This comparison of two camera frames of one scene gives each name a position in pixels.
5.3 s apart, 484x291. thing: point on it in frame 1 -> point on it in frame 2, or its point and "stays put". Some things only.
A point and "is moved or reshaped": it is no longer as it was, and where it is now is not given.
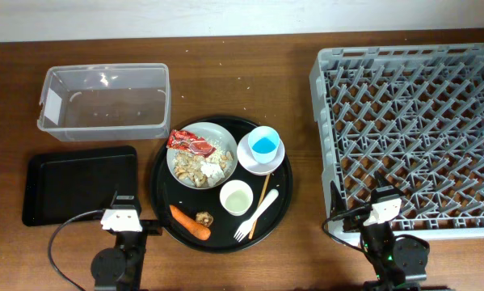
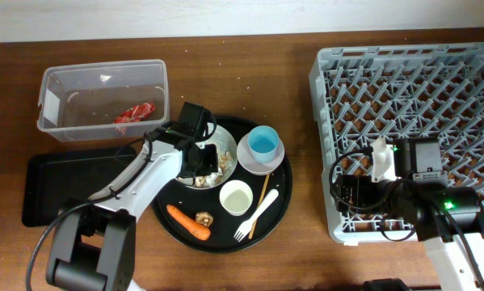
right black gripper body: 355,220 -> 365,191
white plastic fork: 246,225 stays put
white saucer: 247,161 stays put
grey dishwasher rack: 427,116 stays put
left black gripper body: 152,228 -> 207,162
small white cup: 236,196 stays put
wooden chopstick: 252,229 stays put
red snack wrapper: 191,141 is moved or reshaped
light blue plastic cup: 264,142 stays put
